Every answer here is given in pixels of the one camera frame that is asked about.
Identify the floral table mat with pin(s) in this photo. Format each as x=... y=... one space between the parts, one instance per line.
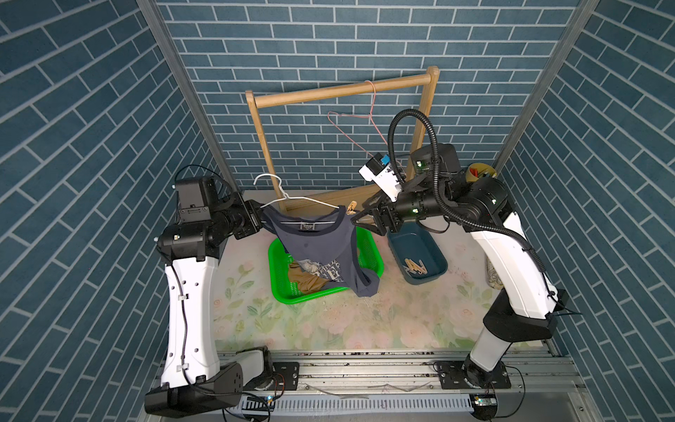
x=443 y=314

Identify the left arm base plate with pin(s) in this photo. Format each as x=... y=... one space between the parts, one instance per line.
x=285 y=376

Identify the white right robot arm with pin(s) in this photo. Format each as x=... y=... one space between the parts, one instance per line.
x=479 y=203

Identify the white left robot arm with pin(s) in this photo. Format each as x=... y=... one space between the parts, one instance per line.
x=194 y=379

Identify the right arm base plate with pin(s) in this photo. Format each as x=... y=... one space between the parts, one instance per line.
x=457 y=375

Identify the dark teal plastic bin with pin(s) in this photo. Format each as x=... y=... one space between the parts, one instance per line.
x=417 y=244

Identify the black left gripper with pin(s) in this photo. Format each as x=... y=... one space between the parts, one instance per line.
x=252 y=214

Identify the yellow pen cup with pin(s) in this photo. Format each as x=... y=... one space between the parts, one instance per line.
x=478 y=171

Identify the dark grey tank top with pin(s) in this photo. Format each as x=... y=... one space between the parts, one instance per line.
x=325 y=246

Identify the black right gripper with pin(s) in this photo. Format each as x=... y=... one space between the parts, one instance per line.
x=383 y=210

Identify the green plastic basket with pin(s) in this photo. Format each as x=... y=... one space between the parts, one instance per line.
x=286 y=291

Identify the tan tank top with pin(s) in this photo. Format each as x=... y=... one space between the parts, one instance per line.
x=305 y=282

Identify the white wire hanger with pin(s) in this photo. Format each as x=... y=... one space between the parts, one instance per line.
x=284 y=195

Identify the pink clothespin in bin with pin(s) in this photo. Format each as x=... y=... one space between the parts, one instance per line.
x=421 y=266

